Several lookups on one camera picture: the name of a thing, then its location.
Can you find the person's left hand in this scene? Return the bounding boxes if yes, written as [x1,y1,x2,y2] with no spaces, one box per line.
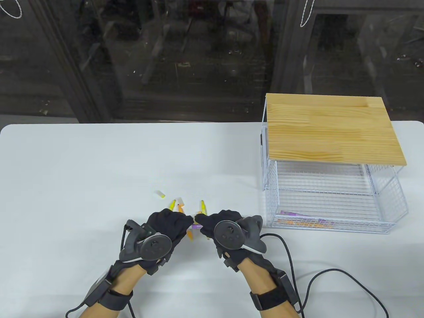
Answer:
[112,209,194,276]

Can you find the person's right hand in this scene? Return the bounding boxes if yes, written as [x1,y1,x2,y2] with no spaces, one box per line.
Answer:
[195,210,279,273]

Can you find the group of clear highlighter caps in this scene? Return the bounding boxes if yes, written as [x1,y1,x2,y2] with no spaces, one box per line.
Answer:
[155,190,202,216]

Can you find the orange double-ended highlighter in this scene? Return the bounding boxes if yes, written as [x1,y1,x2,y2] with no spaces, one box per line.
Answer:
[277,217,328,228]
[178,204,194,241]

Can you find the white wire basket drawer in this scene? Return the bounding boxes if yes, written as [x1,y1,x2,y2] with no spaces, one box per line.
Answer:
[265,161,408,234]

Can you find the person's left forearm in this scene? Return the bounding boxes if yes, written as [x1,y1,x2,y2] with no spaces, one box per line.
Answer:
[79,265,147,318]

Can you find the person's right forearm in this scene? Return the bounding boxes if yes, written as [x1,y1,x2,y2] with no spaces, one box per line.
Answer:
[240,258,298,318]

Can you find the black right hand controller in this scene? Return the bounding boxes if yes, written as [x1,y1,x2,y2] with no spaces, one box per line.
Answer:
[214,215,267,255]

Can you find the black hand controller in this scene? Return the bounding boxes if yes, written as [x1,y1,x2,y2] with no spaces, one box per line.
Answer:
[214,215,267,255]
[119,220,173,264]

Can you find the black left hand controller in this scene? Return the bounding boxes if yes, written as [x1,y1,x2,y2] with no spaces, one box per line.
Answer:
[119,220,173,264]

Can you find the black left wrist sensor box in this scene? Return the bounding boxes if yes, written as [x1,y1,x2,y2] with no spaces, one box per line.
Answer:
[84,270,111,307]

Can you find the black wrist sensor box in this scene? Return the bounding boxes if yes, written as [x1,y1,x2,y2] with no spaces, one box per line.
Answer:
[84,270,111,307]
[277,270,300,303]

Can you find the black right wrist sensor box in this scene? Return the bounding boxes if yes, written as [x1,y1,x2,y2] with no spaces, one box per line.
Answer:
[277,270,300,303]

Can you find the dark window mullion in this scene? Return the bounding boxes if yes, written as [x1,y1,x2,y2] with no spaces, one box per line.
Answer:
[270,0,318,95]
[31,0,106,124]

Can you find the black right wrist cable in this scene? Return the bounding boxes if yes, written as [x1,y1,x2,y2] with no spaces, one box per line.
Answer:
[260,234,390,318]

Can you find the black left wrist strap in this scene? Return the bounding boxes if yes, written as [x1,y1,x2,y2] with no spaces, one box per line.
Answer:
[99,288,133,310]

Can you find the black wrist strap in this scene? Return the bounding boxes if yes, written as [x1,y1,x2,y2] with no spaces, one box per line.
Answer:
[99,288,133,310]
[249,288,289,310]

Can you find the black right wrist strap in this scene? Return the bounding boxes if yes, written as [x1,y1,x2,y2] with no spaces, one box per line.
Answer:
[249,288,289,310]

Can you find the wooden-topped white wire rack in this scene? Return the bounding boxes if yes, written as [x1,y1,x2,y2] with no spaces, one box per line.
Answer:
[261,93,407,192]

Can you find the white blind cord loop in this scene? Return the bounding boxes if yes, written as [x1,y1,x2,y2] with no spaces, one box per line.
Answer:
[300,0,318,27]
[0,0,23,19]

